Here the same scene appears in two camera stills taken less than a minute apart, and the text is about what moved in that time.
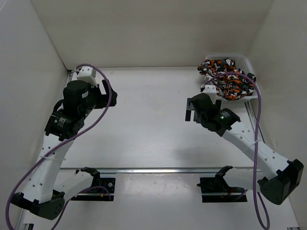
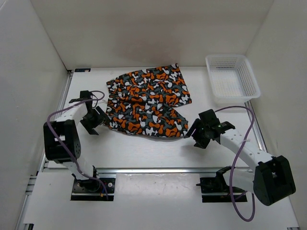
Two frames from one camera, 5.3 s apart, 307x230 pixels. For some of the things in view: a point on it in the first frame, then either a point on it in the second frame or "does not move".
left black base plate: x=98 y=193 does not move
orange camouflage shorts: x=230 y=82 -> x=145 y=102
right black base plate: x=217 y=189 does not move
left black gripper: x=103 y=100 -> x=101 y=117
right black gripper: x=188 y=112 -> x=202 y=143
